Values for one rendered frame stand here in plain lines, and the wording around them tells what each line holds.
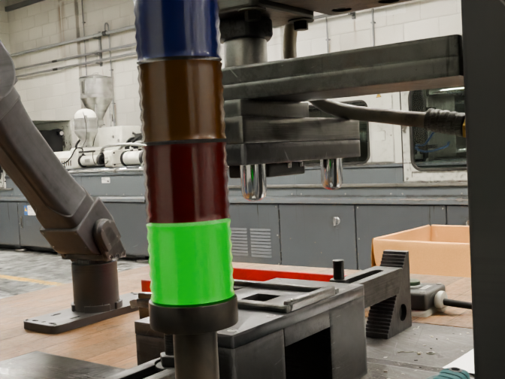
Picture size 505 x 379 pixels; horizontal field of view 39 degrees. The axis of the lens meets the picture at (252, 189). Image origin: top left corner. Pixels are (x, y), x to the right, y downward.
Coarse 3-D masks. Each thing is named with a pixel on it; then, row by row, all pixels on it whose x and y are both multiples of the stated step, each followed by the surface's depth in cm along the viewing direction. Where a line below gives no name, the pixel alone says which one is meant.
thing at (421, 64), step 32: (224, 32) 58; (256, 32) 58; (256, 64) 55; (288, 64) 53; (320, 64) 51; (352, 64) 50; (384, 64) 48; (416, 64) 47; (448, 64) 46; (224, 96) 57; (256, 96) 55; (288, 96) 55; (320, 96) 57; (352, 96) 59; (256, 128) 53; (288, 128) 56; (320, 128) 60; (352, 128) 65; (256, 160) 53; (288, 160) 56; (320, 160) 64; (256, 192) 54
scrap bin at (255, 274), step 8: (240, 272) 95; (248, 272) 94; (256, 272) 93; (264, 272) 92; (272, 272) 92; (280, 272) 91; (288, 272) 90; (296, 272) 89; (304, 272) 89; (144, 280) 90; (256, 280) 93; (264, 280) 93; (320, 280) 87; (328, 280) 87; (144, 288) 90
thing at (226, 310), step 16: (160, 304) 31; (208, 304) 30; (224, 304) 31; (160, 320) 30; (176, 320) 30; (192, 320) 30; (208, 320) 30; (224, 320) 31; (176, 336) 31; (192, 336) 31; (208, 336) 31; (176, 352) 32; (192, 352) 31; (208, 352) 31; (176, 368) 32; (192, 368) 31; (208, 368) 31
